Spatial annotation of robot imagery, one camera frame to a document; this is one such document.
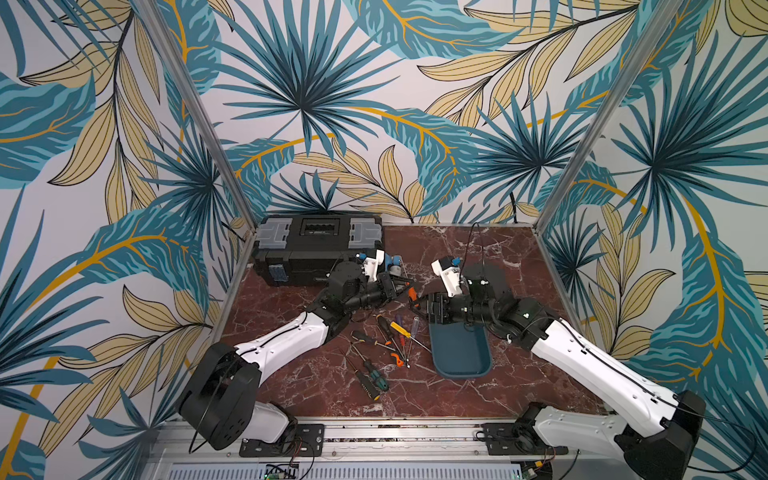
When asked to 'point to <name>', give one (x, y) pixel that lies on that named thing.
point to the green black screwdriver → (375, 376)
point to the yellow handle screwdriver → (408, 334)
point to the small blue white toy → (393, 264)
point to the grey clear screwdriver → (414, 329)
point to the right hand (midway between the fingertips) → (415, 305)
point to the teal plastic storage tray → (460, 349)
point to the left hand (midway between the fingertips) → (414, 288)
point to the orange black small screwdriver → (399, 362)
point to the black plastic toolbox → (298, 250)
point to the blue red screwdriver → (402, 341)
